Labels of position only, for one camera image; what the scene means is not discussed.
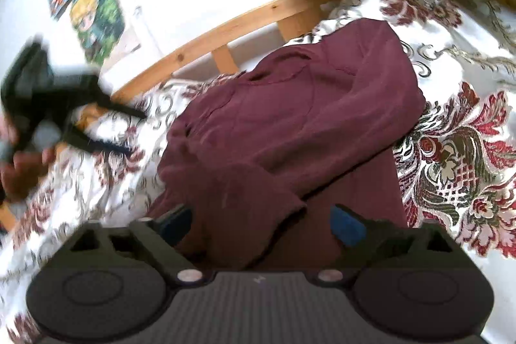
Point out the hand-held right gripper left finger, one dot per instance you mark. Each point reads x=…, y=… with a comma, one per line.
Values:
x=178, y=222

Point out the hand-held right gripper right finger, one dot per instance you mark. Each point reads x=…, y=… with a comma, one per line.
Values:
x=346, y=228

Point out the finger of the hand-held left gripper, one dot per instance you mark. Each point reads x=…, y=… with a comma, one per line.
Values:
x=121, y=107
x=96, y=144

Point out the maroon garment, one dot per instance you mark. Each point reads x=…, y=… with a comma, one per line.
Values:
x=282, y=118

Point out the person's left hand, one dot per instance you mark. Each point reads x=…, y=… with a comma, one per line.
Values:
x=22, y=174

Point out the floral white bedspread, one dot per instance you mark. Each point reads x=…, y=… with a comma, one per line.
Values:
x=443, y=66

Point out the wooden bed frame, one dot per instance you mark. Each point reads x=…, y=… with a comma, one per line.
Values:
x=258, y=15

